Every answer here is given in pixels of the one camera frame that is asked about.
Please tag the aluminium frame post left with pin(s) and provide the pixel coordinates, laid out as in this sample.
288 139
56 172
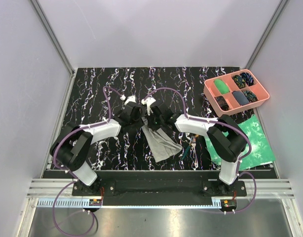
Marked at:
47 27

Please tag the green rolled sock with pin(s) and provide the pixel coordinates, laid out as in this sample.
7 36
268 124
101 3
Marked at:
221 86

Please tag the silver fork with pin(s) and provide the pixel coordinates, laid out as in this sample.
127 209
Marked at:
193 145

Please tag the grey cloth napkin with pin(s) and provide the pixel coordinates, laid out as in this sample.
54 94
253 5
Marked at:
161 145

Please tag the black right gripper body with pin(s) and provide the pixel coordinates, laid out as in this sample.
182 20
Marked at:
155 123

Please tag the aluminium frame post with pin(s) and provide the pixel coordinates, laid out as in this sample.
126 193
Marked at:
47 27
266 33

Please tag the dark brown patterned sock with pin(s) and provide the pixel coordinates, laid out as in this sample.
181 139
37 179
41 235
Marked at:
222 103

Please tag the black marbled table mat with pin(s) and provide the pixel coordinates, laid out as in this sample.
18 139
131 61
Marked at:
95 90

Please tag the blue green patterned sock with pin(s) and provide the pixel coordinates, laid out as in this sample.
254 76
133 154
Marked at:
250 96

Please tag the grey blue rolled sock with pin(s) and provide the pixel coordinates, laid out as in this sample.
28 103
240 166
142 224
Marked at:
240 98

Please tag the yellow blue patterned sock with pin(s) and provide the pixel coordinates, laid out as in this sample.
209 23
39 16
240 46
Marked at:
239 81

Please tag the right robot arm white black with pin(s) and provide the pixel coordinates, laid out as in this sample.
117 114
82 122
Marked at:
228 139

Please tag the aluminium front rail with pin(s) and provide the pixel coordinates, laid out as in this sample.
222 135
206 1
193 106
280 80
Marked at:
261 188

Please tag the pink divided tray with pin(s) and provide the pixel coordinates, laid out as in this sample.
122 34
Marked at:
211 93

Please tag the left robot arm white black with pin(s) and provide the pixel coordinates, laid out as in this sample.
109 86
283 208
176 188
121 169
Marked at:
73 143

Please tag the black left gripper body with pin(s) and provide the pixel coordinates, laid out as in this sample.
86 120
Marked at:
136 122

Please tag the green white tie-dye cloth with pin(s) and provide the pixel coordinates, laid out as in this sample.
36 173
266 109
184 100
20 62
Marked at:
261 153

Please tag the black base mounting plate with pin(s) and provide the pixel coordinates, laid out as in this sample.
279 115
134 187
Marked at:
153 199

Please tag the dark blue patterned sock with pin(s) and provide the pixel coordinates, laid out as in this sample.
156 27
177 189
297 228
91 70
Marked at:
249 80

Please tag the aluminium frame post right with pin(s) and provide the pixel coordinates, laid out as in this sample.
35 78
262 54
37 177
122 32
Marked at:
266 33

